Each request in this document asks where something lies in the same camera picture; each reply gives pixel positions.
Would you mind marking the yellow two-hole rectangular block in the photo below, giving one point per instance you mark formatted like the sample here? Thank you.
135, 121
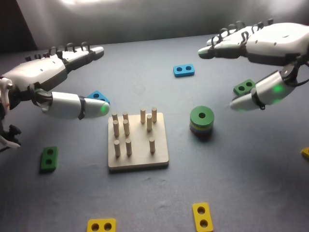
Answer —
202, 215
101, 221

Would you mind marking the grey table cloth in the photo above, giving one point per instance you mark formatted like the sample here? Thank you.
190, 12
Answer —
241, 181

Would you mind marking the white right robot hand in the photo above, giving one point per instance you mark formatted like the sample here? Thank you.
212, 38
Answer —
277, 41

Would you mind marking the blue two-hole rectangular block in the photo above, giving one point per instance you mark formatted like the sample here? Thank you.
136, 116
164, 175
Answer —
183, 72

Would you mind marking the wooden peg board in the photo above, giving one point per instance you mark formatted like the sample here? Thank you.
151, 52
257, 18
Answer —
140, 157

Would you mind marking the yellow block edge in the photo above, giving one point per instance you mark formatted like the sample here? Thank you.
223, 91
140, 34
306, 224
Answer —
306, 153

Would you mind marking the green two-hole rectangular block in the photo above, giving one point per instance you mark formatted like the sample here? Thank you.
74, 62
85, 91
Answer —
46, 166
241, 90

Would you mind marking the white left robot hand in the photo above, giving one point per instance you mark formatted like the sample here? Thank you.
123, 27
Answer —
36, 72

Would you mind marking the stack of round rings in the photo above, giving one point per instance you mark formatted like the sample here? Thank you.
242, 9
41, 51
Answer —
207, 120

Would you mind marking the blue four-hole square block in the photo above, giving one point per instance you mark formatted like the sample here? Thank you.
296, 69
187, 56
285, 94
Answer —
93, 95

